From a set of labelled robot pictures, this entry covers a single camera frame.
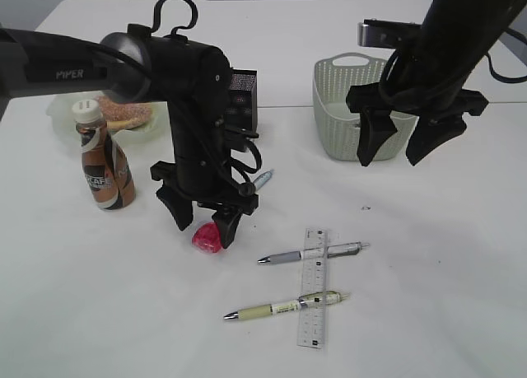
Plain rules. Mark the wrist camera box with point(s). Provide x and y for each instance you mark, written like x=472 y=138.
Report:
x=385 y=34
x=238 y=138

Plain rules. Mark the beige ballpoint pen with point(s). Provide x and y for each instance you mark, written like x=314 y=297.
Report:
x=313 y=300

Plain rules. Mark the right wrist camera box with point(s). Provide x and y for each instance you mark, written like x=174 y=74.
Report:
x=385 y=34

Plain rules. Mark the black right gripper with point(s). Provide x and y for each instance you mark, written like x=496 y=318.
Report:
x=413 y=83

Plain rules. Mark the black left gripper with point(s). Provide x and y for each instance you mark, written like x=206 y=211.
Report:
x=193 y=79

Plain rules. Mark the round sugared bread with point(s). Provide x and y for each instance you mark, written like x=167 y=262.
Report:
x=124 y=116

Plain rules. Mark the black mesh pen holder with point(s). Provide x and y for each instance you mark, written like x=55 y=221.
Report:
x=242 y=111

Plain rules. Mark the pale green wavy plate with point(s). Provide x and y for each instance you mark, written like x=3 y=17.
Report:
x=63 y=122

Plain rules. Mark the clear plastic ruler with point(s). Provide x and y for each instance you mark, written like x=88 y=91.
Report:
x=311 y=327

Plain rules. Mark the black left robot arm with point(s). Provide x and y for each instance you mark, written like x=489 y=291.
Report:
x=39 y=64

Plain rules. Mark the brown coffee bottle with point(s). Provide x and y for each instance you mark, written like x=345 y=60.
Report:
x=104 y=163

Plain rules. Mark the blue grey ballpoint pen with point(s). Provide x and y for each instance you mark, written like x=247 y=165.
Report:
x=262 y=179

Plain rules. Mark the pale green woven basket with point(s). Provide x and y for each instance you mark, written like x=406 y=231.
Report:
x=338 y=127

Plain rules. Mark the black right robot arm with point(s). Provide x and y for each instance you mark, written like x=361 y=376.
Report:
x=461 y=32

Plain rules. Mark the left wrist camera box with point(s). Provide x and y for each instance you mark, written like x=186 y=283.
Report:
x=238 y=138

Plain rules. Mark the pink pencil sharpener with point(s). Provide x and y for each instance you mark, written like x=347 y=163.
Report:
x=207 y=238

